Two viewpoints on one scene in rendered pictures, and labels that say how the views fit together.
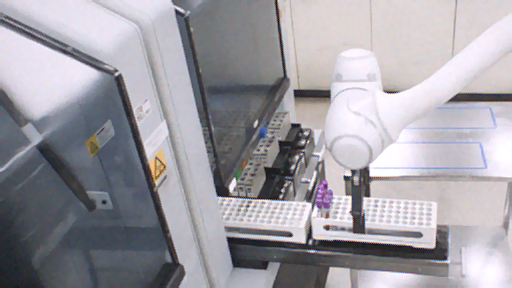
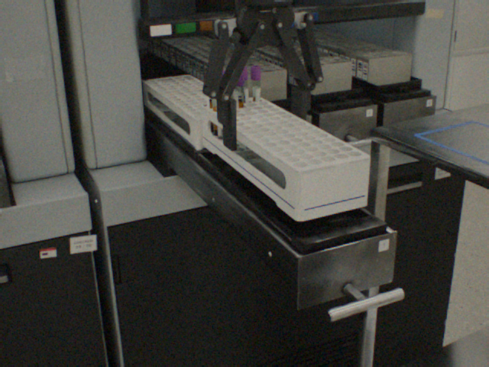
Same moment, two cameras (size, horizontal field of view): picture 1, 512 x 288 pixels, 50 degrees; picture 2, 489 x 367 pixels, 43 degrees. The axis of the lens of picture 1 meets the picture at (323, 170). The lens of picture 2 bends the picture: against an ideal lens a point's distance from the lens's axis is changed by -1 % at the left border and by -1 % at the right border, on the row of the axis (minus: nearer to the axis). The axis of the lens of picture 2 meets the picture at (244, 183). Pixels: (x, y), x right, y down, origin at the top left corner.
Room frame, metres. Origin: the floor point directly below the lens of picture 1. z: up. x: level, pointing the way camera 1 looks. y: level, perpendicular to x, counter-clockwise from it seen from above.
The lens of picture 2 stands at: (0.50, -0.70, 1.15)
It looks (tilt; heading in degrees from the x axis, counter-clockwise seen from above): 23 degrees down; 51
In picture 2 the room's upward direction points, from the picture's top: 1 degrees counter-clockwise
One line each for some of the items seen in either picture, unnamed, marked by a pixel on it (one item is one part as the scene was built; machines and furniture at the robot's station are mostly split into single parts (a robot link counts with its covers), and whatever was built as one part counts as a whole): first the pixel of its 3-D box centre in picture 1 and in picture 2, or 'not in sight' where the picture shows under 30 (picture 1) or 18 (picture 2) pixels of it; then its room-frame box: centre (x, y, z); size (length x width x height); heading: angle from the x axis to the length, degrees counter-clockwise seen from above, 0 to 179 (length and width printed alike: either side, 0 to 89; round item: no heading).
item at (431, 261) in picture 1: (322, 241); (234, 172); (1.06, 0.02, 0.78); 0.73 x 0.14 x 0.09; 76
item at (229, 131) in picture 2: (358, 222); (229, 123); (0.98, -0.07, 0.90); 0.03 x 0.01 x 0.07; 76
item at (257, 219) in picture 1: (253, 220); (192, 111); (1.10, 0.19, 0.83); 0.30 x 0.10 x 0.06; 76
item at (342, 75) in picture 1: (356, 88); not in sight; (1.02, -0.08, 1.23); 0.13 x 0.11 x 0.16; 172
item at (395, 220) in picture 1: (374, 220); (275, 149); (1.03, -0.11, 0.86); 0.30 x 0.10 x 0.06; 76
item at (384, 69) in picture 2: (283, 127); (386, 69); (1.56, 0.12, 0.85); 0.12 x 0.02 x 0.06; 165
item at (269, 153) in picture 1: (270, 152); (325, 78); (1.41, 0.16, 0.85); 0.12 x 0.02 x 0.06; 165
